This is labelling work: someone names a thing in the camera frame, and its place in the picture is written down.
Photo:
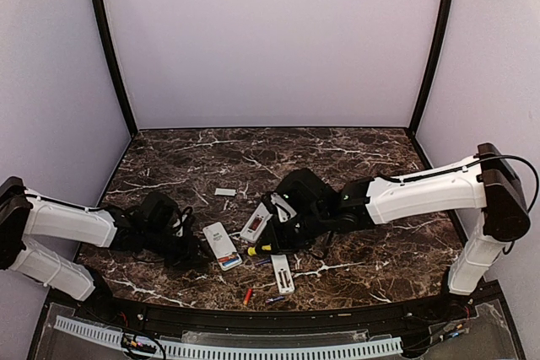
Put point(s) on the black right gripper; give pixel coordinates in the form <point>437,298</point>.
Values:
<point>278,242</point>

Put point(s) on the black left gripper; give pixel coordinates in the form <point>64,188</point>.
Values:
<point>188,257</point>

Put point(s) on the white remote with barcode label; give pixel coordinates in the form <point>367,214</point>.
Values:
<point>255,225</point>

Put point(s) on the yellow handled screwdriver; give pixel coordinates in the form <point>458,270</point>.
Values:
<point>260,250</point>

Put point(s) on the plain white slim remote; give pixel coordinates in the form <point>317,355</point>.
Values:
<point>219,242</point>

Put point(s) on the white button remote control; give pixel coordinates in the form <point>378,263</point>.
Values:
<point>282,274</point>

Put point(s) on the grey battery cover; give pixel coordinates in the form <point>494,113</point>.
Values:
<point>225,192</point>

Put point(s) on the red blue battery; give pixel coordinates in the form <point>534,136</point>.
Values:
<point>248,295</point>

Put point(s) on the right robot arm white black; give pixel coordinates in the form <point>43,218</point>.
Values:
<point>485,182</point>

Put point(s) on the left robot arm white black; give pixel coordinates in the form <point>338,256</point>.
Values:
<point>156,225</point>

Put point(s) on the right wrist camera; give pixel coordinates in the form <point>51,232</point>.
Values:
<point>278,207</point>

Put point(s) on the white slotted cable duct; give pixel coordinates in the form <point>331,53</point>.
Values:
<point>203,345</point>

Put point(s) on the left black frame post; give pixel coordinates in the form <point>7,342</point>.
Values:
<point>113,66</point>

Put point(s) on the black frame post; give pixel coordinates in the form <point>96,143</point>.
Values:
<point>430,67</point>
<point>113,66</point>

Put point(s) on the right black frame post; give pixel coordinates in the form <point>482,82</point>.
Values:
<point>430,67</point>

